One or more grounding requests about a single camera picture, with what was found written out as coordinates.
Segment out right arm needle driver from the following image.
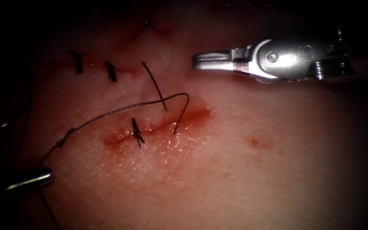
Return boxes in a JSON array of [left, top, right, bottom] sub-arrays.
[[231, 26, 354, 84]]

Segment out right arm needle driver jaw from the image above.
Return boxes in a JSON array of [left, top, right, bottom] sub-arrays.
[[193, 49, 236, 62], [191, 60, 237, 76]]

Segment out left arm needle driver jaw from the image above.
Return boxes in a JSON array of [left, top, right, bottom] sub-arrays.
[[2, 168, 55, 196]]

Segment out black thread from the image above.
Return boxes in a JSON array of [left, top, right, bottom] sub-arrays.
[[17, 61, 190, 230]]

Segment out tissue pad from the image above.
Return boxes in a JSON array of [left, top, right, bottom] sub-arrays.
[[0, 6, 368, 230]]

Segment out black stitching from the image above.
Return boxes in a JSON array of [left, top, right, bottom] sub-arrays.
[[131, 118, 146, 150], [67, 48, 118, 83]]

